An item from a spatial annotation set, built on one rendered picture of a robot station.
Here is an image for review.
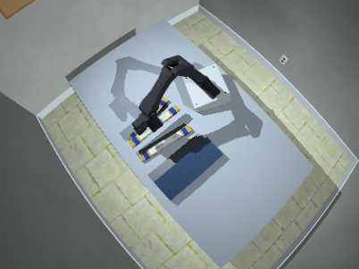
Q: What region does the tan rectangular box with blue bands and white label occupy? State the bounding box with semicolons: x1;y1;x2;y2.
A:
139;125;192;162

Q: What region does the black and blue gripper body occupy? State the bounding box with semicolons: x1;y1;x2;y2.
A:
151;117;163;132

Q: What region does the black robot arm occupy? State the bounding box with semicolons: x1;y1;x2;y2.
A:
132;55;221;136

